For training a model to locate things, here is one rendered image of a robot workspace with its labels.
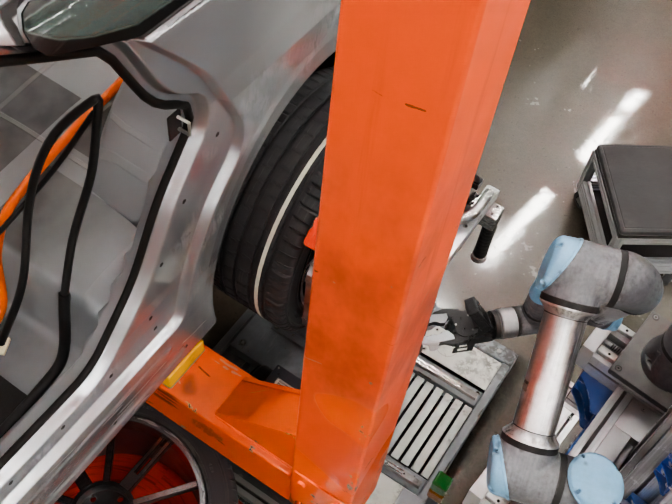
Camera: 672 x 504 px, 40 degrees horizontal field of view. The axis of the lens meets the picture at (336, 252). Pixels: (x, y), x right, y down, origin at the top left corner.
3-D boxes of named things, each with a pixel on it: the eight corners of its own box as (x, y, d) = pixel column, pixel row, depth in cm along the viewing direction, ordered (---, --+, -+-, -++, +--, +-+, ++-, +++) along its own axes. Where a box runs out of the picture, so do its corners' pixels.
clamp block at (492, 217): (469, 202, 233) (473, 189, 228) (500, 219, 230) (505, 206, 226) (460, 215, 230) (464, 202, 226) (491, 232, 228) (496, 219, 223)
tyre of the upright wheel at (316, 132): (174, 234, 200) (233, 317, 261) (261, 288, 193) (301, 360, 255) (339, 12, 216) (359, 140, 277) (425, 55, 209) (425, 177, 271)
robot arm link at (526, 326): (554, 292, 224) (545, 310, 231) (512, 298, 222) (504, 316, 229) (565, 319, 220) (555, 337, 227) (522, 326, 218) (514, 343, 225)
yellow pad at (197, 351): (163, 321, 231) (161, 311, 227) (206, 349, 227) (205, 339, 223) (126, 360, 224) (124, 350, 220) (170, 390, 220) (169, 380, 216)
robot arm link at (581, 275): (554, 522, 177) (633, 252, 171) (479, 500, 178) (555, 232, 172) (547, 500, 189) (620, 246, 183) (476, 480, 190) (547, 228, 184)
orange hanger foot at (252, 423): (165, 343, 245) (154, 272, 217) (326, 450, 231) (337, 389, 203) (123, 389, 237) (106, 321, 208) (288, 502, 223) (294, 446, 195)
